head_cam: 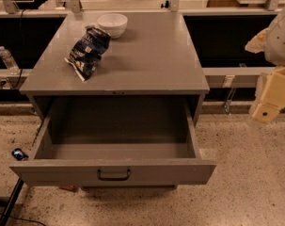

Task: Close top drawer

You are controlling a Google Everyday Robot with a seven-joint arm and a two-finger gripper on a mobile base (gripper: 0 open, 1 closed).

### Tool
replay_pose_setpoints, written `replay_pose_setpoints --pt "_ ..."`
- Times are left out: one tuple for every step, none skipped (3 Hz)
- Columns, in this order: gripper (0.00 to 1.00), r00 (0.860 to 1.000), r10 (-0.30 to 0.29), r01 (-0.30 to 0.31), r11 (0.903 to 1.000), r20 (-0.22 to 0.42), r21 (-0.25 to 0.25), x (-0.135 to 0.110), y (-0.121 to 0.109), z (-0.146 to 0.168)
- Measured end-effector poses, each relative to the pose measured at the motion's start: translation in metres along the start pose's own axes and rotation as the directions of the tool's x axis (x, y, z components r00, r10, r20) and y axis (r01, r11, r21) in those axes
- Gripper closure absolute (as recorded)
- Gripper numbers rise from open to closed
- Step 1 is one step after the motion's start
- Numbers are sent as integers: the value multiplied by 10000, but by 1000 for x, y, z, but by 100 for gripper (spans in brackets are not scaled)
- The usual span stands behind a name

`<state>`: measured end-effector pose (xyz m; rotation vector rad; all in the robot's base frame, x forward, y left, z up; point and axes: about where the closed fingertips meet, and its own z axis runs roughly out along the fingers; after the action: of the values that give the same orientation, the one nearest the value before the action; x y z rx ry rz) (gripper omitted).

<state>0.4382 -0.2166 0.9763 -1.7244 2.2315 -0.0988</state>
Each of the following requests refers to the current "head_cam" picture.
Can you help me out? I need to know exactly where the grey drawer cabinet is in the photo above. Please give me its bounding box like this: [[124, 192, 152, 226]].
[[20, 11, 209, 120]]

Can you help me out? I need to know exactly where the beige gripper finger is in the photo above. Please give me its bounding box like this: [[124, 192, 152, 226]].
[[245, 28, 269, 54]]

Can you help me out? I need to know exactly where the grey top drawer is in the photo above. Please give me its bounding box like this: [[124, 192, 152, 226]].
[[10, 96, 215, 187]]

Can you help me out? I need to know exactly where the metal shelf bracket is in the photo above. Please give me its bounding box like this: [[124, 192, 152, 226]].
[[222, 74, 240, 115]]

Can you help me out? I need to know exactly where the clear plastic water bottle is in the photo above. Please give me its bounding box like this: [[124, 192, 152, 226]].
[[0, 46, 20, 75]]

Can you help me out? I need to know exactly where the black top drawer handle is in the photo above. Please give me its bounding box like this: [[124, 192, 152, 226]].
[[97, 169, 131, 182]]

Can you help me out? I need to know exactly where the black hanging cable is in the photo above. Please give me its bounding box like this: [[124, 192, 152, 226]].
[[11, 8, 27, 89]]

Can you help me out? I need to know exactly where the black floor pole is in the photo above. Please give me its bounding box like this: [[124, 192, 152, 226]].
[[0, 179, 24, 226]]

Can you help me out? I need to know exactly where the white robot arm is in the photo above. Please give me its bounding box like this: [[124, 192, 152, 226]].
[[245, 7, 285, 124]]

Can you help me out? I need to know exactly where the white ceramic bowl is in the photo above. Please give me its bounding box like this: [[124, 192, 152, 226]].
[[97, 13, 128, 39]]

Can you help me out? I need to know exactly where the orange soda can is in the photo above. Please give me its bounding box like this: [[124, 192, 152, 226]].
[[59, 186, 77, 192]]

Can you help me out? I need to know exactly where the blue crumpled chip bag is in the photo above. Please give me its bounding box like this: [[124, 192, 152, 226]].
[[65, 25, 111, 81]]

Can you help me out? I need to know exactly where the blue soda can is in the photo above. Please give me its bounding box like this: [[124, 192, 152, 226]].
[[11, 148, 28, 161]]

